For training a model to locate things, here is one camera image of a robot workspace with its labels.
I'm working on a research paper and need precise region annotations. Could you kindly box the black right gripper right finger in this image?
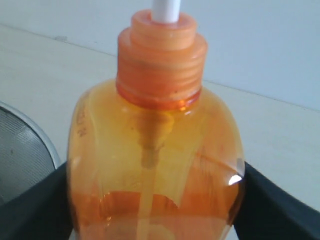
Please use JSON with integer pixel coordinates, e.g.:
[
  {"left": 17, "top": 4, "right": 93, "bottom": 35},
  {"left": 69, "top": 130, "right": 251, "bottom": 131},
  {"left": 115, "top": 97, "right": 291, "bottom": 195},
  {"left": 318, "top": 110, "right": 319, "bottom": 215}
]
[{"left": 233, "top": 163, "right": 320, "bottom": 240}]

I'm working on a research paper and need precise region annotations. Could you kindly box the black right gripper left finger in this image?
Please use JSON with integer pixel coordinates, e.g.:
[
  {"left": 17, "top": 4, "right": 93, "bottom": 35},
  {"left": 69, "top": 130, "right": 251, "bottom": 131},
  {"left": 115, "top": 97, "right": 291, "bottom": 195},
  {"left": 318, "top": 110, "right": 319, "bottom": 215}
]
[{"left": 0, "top": 163, "right": 73, "bottom": 240}]

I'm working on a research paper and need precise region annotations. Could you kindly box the orange pump soap bottle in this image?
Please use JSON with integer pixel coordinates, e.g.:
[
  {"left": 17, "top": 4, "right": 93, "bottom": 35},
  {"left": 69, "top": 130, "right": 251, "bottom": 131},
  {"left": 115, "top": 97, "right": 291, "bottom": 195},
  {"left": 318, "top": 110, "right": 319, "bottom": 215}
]
[{"left": 67, "top": 0, "right": 245, "bottom": 240}]

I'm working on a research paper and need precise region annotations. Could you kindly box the steel mesh colander basin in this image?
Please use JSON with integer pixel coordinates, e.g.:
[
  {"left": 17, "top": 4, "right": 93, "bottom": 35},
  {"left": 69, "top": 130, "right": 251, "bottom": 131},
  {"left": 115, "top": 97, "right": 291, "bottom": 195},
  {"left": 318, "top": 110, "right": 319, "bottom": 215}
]
[{"left": 0, "top": 102, "right": 62, "bottom": 205}]

